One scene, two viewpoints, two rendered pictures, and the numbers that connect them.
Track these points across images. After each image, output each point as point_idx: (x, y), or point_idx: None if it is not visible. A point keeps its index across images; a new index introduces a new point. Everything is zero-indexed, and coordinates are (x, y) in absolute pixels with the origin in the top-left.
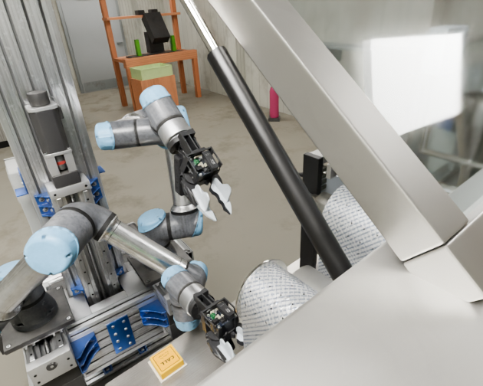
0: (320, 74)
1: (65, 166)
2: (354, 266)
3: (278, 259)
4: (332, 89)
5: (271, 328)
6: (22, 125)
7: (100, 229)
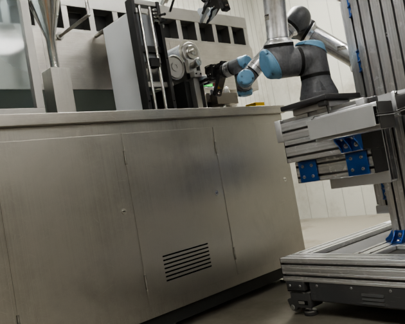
0: None
1: None
2: (170, 6)
3: (181, 42)
4: None
5: (178, 8)
6: None
7: (299, 29)
